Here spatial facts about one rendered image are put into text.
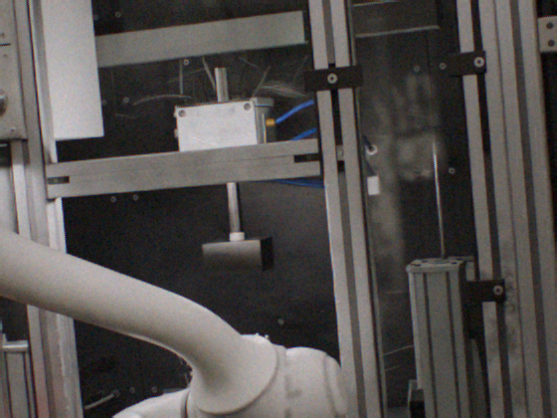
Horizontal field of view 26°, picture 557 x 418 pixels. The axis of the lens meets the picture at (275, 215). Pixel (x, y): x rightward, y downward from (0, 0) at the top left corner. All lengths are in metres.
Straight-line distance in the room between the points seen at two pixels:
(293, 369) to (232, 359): 0.07
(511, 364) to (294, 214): 0.59
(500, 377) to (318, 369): 0.28
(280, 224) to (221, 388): 0.72
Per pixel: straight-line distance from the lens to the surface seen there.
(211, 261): 1.72
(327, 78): 1.47
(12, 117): 1.61
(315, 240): 1.93
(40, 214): 1.61
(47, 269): 1.19
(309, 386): 1.27
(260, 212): 1.95
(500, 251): 1.45
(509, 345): 1.46
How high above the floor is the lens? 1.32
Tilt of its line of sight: 3 degrees down
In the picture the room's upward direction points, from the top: 5 degrees counter-clockwise
